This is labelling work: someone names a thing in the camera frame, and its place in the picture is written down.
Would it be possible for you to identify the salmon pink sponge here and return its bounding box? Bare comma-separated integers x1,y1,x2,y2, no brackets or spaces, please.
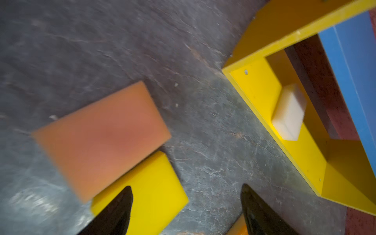
32,81,171,203

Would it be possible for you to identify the yellow shelf unit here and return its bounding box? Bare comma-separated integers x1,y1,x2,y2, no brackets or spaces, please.
222,1,376,215

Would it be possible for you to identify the cream white sponge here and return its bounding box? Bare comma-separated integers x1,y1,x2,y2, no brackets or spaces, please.
271,84,307,141

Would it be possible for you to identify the yellow sponge near left gripper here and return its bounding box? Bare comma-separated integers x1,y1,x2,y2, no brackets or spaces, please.
91,151,189,235

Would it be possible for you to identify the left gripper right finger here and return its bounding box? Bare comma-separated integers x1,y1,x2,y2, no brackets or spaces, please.
240,184,298,235

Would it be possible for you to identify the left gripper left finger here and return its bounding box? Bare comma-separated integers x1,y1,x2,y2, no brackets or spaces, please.
78,186,133,235

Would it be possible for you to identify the orange sponge left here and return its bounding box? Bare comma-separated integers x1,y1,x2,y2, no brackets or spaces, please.
226,214,248,235

